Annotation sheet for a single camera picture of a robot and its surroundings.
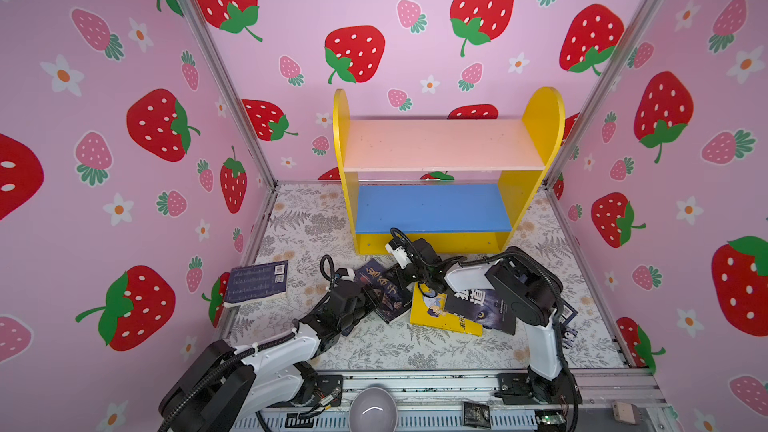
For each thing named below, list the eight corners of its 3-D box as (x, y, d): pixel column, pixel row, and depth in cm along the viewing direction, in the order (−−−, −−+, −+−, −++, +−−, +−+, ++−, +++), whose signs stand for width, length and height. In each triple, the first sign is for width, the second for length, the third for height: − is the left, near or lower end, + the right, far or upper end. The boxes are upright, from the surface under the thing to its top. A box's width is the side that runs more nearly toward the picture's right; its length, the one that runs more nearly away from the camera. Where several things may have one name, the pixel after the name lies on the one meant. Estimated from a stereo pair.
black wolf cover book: (448, 333, 85) (451, 327, 81) (444, 295, 93) (446, 288, 89) (512, 333, 85) (517, 327, 81) (502, 295, 93) (507, 288, 89)
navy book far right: (558, 346, 83) (564, 342, 80) (558, 304, 91) (563, 300, 88) (572, 350, 82) (578, 347, 80) (570, 308, 90) (576, 304, 87)
